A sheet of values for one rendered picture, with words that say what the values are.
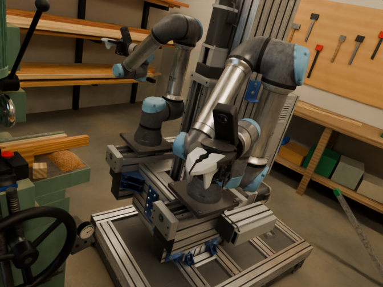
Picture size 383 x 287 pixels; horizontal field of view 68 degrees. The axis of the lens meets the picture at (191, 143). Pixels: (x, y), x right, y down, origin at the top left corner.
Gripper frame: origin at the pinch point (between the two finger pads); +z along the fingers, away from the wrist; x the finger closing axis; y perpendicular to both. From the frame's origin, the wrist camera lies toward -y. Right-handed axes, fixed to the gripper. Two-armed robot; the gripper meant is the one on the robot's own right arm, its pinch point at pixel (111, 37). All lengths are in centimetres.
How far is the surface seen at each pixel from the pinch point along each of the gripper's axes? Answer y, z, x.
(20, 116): 16, -44, -74
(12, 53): -7, -42, -72
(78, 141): 24, -61, -61
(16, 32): -13, -42, -70
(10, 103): 8, -50, -79
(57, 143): 22, -60, -69
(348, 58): 10, -90, 242
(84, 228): 47, -82, -73
